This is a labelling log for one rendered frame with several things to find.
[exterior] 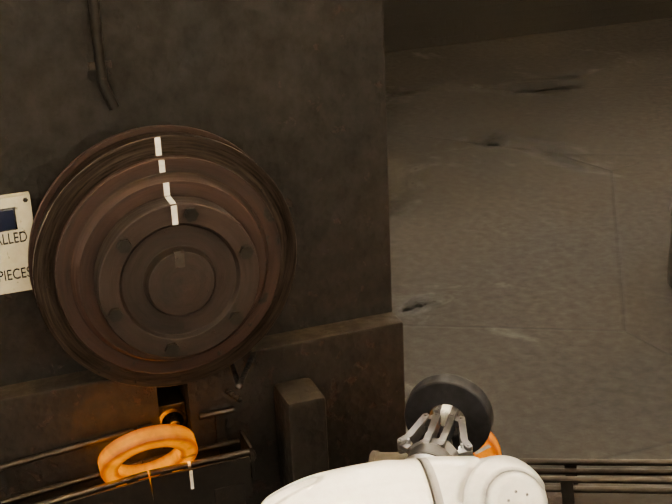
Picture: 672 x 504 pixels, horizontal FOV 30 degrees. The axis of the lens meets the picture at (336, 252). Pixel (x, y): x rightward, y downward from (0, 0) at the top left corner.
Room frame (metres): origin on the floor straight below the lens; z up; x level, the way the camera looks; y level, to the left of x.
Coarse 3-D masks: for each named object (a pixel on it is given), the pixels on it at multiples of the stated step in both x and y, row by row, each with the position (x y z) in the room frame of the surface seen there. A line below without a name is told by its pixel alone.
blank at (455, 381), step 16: (432, 384) 1.93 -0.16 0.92; (448, 384) 1.92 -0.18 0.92; (464, 384) 1.92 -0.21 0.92; (416, 400) 1.94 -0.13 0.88; (432, 400) 1.93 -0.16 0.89; (448, 400) 1.92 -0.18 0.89; (464, 400) 1.91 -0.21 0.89; (480, 400) 1.91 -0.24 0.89; (416, 416) 1.94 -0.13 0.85; (464, 416) 1.92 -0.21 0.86; (480, 416) 1.91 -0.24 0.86; (480, 432) 1.91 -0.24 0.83
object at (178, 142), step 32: (96, 160) 2.01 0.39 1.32; (128, 160) 2.03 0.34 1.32; (224, 160) 2.08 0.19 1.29; (64, 192) 1.99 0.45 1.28; (64, 224) 1.99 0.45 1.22; (288, 224) 2.12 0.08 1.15; (288, 256) 2.12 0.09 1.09; (288, 288) 2.12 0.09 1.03; (64, 320) 1.98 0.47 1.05; (128, 384) 2.02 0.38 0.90; (160, 384) 2.03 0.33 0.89
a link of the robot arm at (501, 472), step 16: (432, 464) 1.16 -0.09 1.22; (448, 464) 1.16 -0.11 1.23; (464, 464) 1.15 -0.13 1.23; (480, 464) 1.14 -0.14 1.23; (496, 464) 1.13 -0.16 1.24; (512, 464) 1.13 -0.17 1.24; (432, 480) 1.14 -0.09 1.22; (448, 480) 1.13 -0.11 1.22; (464, 480) 1.13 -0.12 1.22; (480, 480) 1.11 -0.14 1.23; (496, 480) 1.11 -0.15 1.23; (512, 480) 1.11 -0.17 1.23; (528, 480) 1.11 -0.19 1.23; (448, 496) 1.12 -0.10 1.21; (464, 496) 1.11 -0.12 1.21; (480, 496) 1.10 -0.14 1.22; (496, 496) 1.09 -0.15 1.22; (512, 496) 1.10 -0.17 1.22; (528, 496) 1.10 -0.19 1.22; (544, 496) 1.11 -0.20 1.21
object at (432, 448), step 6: (432, 438) 1.83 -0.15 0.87; (438, 438) 1.83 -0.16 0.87; (414, 444) 1.81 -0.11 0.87; (420, 444) 1.78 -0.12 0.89; (426, 444) 1.77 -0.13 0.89; (432, 444) 1.77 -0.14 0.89; (450, 444) 1.81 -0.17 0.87; (408, 450) 1.80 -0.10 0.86; (414, 450) 1.77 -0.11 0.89; (420, 450) 1.76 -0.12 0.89; (426, 450) 1.75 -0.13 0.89; (432, 450) 1.75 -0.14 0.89; (438, 450) 1.76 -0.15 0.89; (444, 450) 1.76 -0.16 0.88; (450, 450) 1.79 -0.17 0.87; (456, 450) 1.79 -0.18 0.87; (408, 456) 1.77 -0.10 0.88
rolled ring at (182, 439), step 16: (144, 432) 1.98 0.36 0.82; (160, 432) 1.99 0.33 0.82; (176, 432) 2.00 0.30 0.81; (192, 432) 2.05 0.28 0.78; (112, 448) 1.97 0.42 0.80; (128, 448) 1.96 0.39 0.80; (144, 448) 1.97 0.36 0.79; (176, 448) 2.01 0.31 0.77; (192, 448) 2.03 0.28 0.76; (112, 464) 1.97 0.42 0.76; (144, 464) 2.07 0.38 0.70; (160, 464) 2.07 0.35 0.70; (112, 480) 2.01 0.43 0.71
